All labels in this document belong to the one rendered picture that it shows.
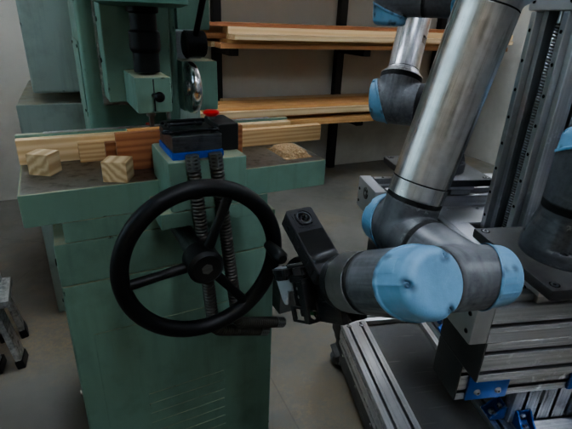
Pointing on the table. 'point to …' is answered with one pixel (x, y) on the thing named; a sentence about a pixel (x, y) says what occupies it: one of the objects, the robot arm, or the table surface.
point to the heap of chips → (288, 151)
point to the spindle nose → (144, 38)
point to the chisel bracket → (137, 95)
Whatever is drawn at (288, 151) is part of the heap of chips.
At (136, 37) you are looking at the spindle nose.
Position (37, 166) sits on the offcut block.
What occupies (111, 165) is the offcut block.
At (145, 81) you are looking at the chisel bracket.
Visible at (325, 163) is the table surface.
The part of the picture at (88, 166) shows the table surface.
